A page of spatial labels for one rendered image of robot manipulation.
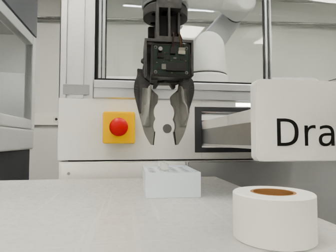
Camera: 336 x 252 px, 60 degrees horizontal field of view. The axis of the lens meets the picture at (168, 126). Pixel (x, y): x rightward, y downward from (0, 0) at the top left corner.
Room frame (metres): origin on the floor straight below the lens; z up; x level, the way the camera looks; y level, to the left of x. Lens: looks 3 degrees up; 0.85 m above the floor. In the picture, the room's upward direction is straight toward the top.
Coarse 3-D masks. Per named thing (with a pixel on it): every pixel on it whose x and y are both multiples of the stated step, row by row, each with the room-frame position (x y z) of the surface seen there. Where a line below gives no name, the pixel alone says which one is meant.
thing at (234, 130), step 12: (216, 120) 0.61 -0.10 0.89; (228, 120) 0.54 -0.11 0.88; (240, 120) 0.48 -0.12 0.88; (204, 132) 0.69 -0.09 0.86; (216, 132) 0.60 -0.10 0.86; (228, 132) 0.53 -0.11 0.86; (240, 132) 0.48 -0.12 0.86; (204, 144) 0.70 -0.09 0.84; (216, 144) 0.61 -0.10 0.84; (228, 144) 0.54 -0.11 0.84; (240, 144) 0.48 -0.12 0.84
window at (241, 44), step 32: (128, 0) 0.71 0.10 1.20; (192, 0) 0.73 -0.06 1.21; (224, 0) 0.75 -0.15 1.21; (256, 0) 0.76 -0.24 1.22; (288, 0) 0.77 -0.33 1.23; (320, 0) 0.79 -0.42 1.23; (128, 32) 0.71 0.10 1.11; (192, 32) 0.73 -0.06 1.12; (224, 32) 0.75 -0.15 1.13; (256, 32) 0.76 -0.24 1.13; (288, 32) 0.77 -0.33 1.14; (320, 32) 0.79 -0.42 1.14; (128, 64) 0.71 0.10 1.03; (224, 64) 0.75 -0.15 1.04; (256, 64) 0.76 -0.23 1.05; (288, 64) 0.77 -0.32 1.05; (320, 64) 0.79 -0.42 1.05
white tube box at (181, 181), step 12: (144, 168) 0.50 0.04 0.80; (156, 168) 0.53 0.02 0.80; (168, 168) 0.53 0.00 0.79; (180, 168) 0.54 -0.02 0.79; (192, 168) 0.50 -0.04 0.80; (144, 180) 0.46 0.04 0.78; (156, 180) 0.44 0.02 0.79; (168, 180) 0.44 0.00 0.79; (180, 180) 0.44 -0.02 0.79; (192, 180) 0.44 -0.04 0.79; (144, 192) 0.45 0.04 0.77; (156, 192) 0.44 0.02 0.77; (168, 192) 0.44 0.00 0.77; (180, 192) 0.44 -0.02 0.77; (192, 192) 0.44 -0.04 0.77
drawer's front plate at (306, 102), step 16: (256, 80) 0.39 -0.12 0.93; (272, 80) 0.39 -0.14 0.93; (288, 80) 0.39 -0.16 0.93; (304, 80) 0.39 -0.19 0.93; (256, 96) 0.38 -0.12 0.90; (272, 96) 0.39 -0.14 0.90; (288, 96) 0.39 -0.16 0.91; (304, 96) 0.39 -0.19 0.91; (320, 96) 0.40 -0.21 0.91; (256, 112) 0.38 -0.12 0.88; (272, 112) 0.39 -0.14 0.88; (288, 112) 0.39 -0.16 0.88; (304, 112) 0.39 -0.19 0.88; (320, 112) 0.40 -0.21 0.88; (256, 128) 0.38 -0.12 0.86; (272, 128) 0.39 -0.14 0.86; (288, 128) 0.39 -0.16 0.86; (256, 144) 0.38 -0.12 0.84; (272, 144) 0.39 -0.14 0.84; (304, 144) 0.39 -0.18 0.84; (320, 144) 0.40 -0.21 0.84; (256, 160) 0.40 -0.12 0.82; (272, 160) 0.39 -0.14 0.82; (288, 160) 0.39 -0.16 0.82; (304, 160) 0.39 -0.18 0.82; (320, 160) 0.40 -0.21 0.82
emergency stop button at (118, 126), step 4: (112, 120) 0.62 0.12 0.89; (116, 120) 0.62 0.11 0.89; (120, 120) 0.62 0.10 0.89; (124, 120) 0.62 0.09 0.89; (112, 124) 0.62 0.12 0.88; (116, 124) 0.62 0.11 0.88; (120, 124) 0.62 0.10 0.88; (124, 124) 0.62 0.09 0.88; (112, 128) 0.62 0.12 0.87; (116, 128) 0.62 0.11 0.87; (120, 128) 0.62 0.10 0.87; (124, 128) 0.62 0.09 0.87; (112, 132) 0.62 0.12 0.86; (116, 132) 0.62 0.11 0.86; (120, 132) 0.62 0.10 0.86; (124, 132) 0.62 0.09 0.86
